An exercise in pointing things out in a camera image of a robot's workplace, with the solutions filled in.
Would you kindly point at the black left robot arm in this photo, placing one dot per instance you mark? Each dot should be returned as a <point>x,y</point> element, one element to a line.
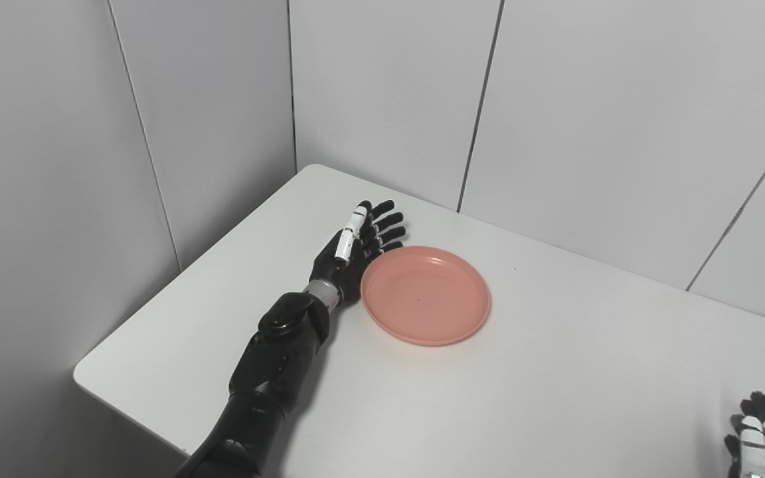
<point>276,358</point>

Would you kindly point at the pink round plate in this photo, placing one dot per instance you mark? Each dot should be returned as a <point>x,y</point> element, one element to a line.
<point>425,299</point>

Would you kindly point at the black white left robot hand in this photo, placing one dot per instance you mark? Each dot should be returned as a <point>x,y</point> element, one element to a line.
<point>333,269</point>

